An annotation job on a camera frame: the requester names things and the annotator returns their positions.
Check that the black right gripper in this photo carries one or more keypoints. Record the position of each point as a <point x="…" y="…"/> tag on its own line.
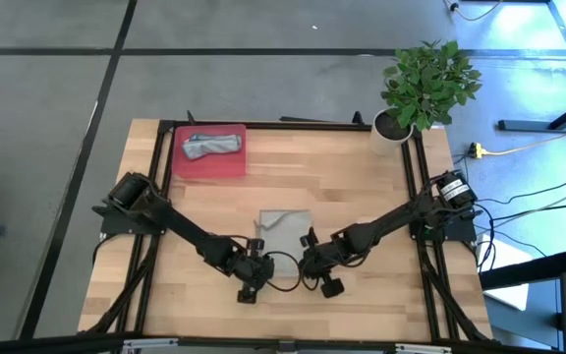
<point x="322" y="260"/>

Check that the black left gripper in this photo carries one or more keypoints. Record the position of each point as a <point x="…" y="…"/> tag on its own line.
<point x="253" y="270"/>

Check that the grey microfiber towel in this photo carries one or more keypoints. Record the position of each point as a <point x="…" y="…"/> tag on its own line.
<point x="288" y="231"/>

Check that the light blue microfiber towel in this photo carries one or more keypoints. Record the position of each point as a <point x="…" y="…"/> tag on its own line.
<point x="211" y="146"/>

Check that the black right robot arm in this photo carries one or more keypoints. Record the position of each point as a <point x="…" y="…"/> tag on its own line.
<point x="391" y="218"/>

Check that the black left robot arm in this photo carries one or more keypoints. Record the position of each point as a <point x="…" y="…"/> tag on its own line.
<point x="185" y="228"/>

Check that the red plastic basket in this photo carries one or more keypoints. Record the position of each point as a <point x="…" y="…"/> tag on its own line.
<point x="209" y="169"/>

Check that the white cup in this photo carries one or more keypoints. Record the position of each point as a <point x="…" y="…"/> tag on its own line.
<point x="380" y="145"/>

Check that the white box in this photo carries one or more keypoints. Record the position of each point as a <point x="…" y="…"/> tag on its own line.
<point x="506" y="255"/>

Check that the yellow power plug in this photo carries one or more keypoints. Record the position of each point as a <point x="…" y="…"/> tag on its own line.
<point x="476" y="150"/>

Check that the green leafy plant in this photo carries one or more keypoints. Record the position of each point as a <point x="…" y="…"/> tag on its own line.
<point x="425" y="83"/>

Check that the dark side desk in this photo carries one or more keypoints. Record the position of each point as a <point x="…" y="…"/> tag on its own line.
<point x="528" y="319"/>

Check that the black desk leg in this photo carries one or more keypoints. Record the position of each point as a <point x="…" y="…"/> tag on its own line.
<point x="524" y="125"/>

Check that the black aluminium table frame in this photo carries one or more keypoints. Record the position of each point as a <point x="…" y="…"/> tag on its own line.
<point x="312" y="126"/>

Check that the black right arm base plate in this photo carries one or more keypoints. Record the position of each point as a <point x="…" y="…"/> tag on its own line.
<point x="460" y="231"/>

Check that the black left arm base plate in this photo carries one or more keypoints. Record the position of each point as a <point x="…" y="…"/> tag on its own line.
<point x="111" y="223"/>

